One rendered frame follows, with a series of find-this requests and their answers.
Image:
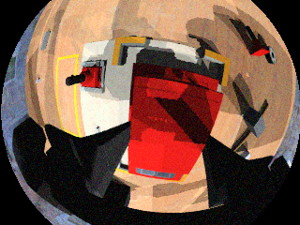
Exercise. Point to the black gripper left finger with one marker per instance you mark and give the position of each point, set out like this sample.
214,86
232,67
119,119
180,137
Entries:
97,155

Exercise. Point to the black toy tyre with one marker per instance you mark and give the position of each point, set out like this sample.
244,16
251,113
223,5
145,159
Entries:
270,56

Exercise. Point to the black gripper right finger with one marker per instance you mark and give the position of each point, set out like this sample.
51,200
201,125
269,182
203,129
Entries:
226,171

